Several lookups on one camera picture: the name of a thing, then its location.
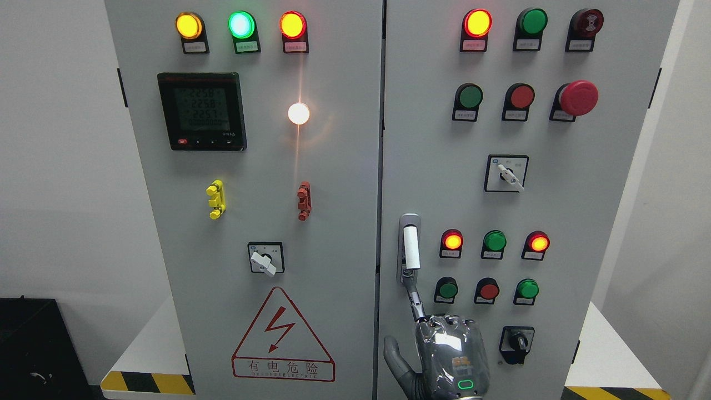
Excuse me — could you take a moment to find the red lit indicator mid right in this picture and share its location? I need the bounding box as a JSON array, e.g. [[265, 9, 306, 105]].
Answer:
[[521, 231, 550, 261]]

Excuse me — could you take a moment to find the green push button lower left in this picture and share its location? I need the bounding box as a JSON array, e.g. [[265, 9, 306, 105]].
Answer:
[[433, 276, 459, 304]]

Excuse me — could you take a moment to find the green push button lower right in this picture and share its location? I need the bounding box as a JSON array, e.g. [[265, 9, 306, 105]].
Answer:
[[513, 278, 540, 306]]

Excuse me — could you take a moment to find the white selector switch right upper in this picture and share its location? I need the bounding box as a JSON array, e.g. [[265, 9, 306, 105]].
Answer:
[[483, 154, 530, 192]]

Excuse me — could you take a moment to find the black digital power meter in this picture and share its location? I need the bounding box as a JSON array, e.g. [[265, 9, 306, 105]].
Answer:
[[157, 72, 247, 152]]

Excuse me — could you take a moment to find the silver door handle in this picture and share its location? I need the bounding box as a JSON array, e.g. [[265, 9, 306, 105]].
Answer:
[[397, 213, 421, 284]]

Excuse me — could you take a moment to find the grey right cabinet door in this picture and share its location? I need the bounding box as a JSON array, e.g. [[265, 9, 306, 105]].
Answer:
[[380, 1, 679, 399]]

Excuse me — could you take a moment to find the red lit indicator mid left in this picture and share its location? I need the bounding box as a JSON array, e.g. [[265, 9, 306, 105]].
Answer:
[[439, 229, 464, 259]]

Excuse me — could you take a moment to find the red terminal clip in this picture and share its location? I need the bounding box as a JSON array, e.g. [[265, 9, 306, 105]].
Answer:
[[297, 181, 312, 221]]

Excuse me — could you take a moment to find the grey left cabinet door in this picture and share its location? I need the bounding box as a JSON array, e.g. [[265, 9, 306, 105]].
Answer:
[[105, 1, 383, 399]]

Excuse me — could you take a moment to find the red push button upper row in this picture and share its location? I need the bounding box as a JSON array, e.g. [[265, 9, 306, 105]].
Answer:
[[501, 83, 535, 122]]

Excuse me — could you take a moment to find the orange indicator light left door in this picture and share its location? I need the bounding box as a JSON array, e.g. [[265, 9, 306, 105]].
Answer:
[[279, 10, 309, 54]]

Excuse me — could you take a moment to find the green push button upper row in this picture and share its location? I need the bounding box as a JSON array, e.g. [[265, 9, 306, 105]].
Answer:
[[452, 83, 483, 122]]

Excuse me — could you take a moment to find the yellow terminal clip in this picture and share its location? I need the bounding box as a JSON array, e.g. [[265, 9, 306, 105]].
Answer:
[[206, 179, 227, 220]]

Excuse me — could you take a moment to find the grey cabinet door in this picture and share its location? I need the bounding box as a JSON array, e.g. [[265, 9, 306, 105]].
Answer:
[[105, 1, 383, 399], [380, 1, 679, 399]]

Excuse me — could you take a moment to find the green indicator light top right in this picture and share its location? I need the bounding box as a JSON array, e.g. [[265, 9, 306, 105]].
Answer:
[[513, 8, 548, 52]]

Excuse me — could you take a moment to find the black box lower left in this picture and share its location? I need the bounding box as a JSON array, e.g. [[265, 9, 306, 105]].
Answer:
[[1, 297, 93, 399]]

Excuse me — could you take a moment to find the green indicator mid centre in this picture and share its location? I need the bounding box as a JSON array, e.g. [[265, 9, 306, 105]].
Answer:
[[480, 230, 507, 260]]

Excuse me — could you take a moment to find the yellow indicator light top left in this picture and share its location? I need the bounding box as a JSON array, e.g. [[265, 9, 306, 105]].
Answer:
[[175, 11, 210, 54]]

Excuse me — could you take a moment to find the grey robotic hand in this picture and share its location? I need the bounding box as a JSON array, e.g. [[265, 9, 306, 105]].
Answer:
[[383, 277, 490, 399]]

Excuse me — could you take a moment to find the white selector switch left door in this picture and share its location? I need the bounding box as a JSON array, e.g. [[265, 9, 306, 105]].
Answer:
[[247, 241, 285, 277]]

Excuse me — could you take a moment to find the white lit indicator light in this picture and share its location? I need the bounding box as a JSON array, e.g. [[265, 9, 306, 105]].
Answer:
[[287, 102, 311, 125]]

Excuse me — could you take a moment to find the green lit indicator light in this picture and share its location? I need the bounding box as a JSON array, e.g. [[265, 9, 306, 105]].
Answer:
[[228, 11, 261, 54]]

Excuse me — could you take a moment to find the red push button lower centre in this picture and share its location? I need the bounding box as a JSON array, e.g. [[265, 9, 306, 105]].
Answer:
[[473, 277, 500, 304]]

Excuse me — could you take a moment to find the white platform with hazard stripes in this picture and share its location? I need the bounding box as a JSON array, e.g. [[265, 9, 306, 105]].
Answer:
[[100, 296, 196, 399]]

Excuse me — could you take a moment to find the red electrical hazard warning sticker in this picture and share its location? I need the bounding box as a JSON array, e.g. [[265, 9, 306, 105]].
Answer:
[[232, 287, 336, 382]]

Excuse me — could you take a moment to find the black rotary switch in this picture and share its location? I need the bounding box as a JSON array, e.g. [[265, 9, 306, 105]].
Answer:
[[499, 326, 535, 365]]

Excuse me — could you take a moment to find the red lit indicator mid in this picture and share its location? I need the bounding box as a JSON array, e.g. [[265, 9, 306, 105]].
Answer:
[[521, 231, 550, 261], [439, 229, 464, 259]]

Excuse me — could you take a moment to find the red emergency stop mushroom button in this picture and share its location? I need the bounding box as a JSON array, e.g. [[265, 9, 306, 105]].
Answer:
[[549, 79, 599, 122]]

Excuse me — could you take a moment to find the orange-red indicator light top right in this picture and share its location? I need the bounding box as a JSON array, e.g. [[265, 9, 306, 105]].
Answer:
[[459, 8, 493, 53]]

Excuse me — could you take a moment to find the dark red buzzer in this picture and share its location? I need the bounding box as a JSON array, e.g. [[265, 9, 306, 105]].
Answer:
[[565, 8, 604, 52]]

